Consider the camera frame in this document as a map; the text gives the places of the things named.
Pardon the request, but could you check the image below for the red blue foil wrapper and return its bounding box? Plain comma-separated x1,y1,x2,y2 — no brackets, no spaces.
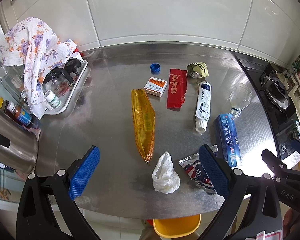
179,153,216,194

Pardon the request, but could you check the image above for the blue toothpaste box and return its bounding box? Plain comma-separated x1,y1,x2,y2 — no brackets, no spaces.
213,113,242,167

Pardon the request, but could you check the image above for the white tissue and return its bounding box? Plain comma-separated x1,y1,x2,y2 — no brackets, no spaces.
152,152,180,194

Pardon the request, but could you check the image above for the white toothpaste tube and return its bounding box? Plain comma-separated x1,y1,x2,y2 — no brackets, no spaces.
195,81,212,134

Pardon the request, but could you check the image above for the clear plastic water bottle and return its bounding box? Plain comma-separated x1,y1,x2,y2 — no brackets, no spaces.
229,83,252,119

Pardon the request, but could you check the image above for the gold foil snack bag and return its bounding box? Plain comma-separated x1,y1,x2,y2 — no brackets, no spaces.
131,89,155,164

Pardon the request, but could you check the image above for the green gold wrapper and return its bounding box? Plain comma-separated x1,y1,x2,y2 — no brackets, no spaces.
187,62,209,79

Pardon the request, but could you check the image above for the small orange white box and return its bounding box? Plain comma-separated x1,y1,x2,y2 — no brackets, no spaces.
144,77,167,97

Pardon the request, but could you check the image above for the yellow trash bin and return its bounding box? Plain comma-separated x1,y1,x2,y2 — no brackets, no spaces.
152,214,202,238

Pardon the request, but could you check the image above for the person's right hand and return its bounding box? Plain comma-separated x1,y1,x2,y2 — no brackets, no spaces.
282,209,298,238

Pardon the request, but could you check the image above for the black gas stove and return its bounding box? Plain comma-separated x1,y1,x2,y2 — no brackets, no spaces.
233,52,300,160

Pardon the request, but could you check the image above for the stainless steel kettle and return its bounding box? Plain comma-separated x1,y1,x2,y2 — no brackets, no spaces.
0,110,38,174

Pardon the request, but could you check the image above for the white dish tray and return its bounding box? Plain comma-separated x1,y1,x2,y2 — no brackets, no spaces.
44,60,91,115

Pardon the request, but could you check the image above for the white green medicine bottle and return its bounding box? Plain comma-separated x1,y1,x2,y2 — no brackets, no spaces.
44,90,61,108

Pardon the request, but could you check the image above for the brown blue-label bottle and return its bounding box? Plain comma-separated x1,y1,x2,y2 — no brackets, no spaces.
7,102,32,127

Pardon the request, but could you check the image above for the glass teapot black lid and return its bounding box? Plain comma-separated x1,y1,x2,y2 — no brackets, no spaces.
43,59,81,96

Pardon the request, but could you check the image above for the blue bottle cap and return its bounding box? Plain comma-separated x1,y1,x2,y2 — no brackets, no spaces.
150,63,160,73

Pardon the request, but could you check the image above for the floral patterned cloth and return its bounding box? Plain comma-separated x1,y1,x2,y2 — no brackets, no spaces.
0,17,77,119

